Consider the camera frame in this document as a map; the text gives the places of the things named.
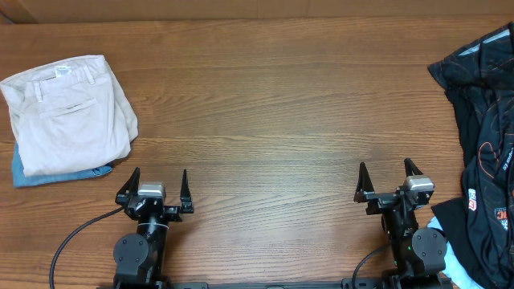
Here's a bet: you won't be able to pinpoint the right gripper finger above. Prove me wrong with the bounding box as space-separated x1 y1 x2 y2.
404 157 423 177
356 162 375 194

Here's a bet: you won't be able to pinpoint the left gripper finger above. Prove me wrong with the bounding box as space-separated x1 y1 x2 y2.
116 167 141 195
180 169 191 201

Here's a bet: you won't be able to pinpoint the black printed cycling jersey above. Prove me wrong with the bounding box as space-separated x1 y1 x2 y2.
428 23 513 288

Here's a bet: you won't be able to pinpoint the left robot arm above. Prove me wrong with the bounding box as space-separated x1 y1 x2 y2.
113 168 194 288

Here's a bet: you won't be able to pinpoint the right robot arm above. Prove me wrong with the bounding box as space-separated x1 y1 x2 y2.
341 158 452 289

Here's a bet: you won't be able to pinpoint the folded beige trousers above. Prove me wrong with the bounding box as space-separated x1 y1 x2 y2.
1 55 138 177

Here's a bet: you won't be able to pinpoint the light blue garment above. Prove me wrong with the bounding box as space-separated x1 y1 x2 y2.
427 217 489 289

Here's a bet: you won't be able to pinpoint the folded blue denim garment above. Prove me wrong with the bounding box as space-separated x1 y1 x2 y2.
11 144 113 188

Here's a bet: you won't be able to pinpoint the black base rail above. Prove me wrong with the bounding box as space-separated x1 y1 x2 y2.
96 276 455 289

